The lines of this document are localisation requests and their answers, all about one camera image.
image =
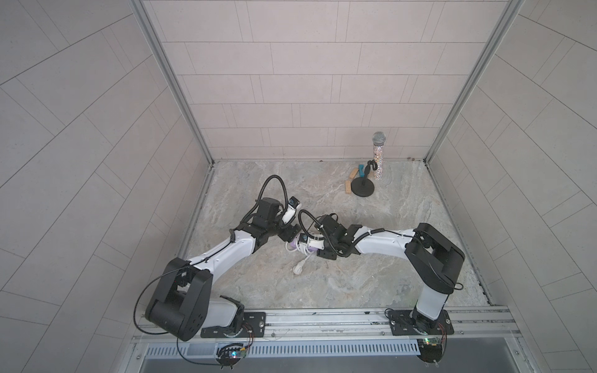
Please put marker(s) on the circuit board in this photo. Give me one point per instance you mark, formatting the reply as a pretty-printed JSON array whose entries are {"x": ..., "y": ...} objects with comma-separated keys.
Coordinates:
[
  {"x": 431, "y": 350},
  {"x": 231, "y": 354}
]

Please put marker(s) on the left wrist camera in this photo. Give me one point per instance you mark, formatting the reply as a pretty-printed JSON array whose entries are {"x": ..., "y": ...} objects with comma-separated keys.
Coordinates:
[{"x": 294, "y": 202}]

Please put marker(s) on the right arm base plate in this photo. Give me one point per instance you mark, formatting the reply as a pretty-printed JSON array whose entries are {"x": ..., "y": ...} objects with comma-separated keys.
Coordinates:
[{"x": 402, "y": 323}]

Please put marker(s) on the purple power strip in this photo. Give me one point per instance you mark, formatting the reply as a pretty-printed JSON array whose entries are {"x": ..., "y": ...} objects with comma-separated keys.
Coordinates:
[{"x": 314, "y": 246}]

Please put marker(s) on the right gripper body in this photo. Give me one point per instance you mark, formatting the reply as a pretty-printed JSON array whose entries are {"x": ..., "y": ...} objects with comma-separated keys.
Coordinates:
[{"x": 323, "y": 252}]

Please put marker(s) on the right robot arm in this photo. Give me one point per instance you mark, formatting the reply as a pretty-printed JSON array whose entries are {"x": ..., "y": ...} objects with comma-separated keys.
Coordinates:
[{"x": 437, "y": 260}]

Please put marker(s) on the left circuit board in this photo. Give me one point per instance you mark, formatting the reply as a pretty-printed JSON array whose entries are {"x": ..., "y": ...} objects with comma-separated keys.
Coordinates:
[{"x": 231, "y": 354}]

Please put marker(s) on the right circuit board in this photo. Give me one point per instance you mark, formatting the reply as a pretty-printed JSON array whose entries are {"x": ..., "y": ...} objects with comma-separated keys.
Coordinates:
[{"x": 431, "y": 350}]

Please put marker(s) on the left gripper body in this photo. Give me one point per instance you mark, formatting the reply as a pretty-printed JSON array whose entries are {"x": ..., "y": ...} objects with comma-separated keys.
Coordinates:
[{"x": 286, "y": 231}]

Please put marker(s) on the aluminium mounting rail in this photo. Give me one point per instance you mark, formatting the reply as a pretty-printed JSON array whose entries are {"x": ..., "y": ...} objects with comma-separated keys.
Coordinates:
[{"x": 285, "y": 325}]

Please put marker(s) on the glitter microphone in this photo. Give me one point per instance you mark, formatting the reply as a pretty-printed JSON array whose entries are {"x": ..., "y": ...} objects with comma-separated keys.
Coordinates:
[{"x": 379, "y": 139}]

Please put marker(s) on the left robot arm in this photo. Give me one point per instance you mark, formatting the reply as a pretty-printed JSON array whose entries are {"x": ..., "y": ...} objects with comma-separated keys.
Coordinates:
[{"x": 182, "y": 302}]

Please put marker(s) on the wooden block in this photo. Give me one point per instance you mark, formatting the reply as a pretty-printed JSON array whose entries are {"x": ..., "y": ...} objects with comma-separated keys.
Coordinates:
[{"x": 353, "y": 174}]

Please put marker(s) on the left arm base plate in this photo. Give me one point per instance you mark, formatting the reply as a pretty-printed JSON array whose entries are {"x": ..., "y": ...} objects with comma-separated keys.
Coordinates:
[{"x": 252, "y": 325}]

